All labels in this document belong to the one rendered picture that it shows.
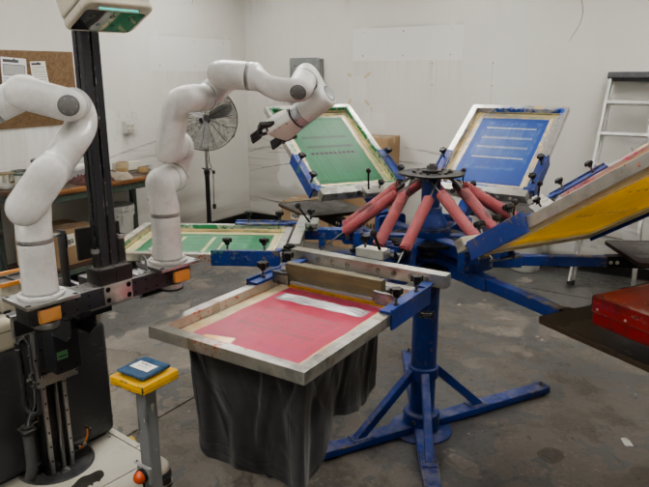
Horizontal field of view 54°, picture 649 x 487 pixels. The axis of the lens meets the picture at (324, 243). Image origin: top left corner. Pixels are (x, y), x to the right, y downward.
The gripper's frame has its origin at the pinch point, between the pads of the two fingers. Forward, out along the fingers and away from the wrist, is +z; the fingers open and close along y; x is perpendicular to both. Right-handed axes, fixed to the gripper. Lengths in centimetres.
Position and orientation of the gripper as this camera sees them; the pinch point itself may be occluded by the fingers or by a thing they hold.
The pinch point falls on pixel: (264, 141)
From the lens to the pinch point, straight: 208.2
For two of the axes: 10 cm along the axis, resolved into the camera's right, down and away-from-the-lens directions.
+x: 2.7, 9.0, -3.3
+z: -7.4, 4.1, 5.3
